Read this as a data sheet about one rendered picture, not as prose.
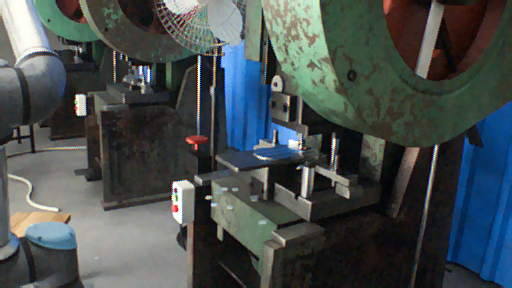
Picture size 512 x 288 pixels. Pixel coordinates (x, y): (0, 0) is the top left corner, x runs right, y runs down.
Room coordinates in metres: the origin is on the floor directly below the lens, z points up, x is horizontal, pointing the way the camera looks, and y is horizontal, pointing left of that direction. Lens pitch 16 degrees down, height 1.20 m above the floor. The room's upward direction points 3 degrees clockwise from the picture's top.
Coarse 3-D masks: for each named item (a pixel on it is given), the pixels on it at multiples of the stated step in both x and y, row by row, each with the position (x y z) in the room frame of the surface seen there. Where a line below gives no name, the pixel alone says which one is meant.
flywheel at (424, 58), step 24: (384, 0) 1.03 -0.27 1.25; (408, 0) 1.04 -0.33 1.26; (432, 0) 1.02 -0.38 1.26; (456, 0) 0.97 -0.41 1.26; (480, 0) 1.21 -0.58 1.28; (504, 0) 1.21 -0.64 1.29; (408, 24) 1.05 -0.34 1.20; (432, 24) 1.02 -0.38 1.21; (456, 24) 1.16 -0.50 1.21; (480, 24) 1.22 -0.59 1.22; (408, 48) 1.05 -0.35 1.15; (432, 48) 1.02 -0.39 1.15; (456, 48) 1.17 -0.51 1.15; (480, 48) 1.19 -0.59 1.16; (432, 72) 1.11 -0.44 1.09
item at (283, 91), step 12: (276, 72) 1.41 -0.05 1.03; (276, 84) 1.38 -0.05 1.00; (288, 84) 1.35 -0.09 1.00; (276, 96) 1.35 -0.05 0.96; (288, 96) 1.30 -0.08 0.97; (276, 108) 1.35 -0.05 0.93; (288, 108) 1.30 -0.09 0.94; (300, 108) 1.30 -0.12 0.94; (312, 108) 1.32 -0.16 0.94; (288, 120) 1.30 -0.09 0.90; (300, 120) 1.30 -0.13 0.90; (312, 120) 1.32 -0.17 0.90; (324, 120) 1.35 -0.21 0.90
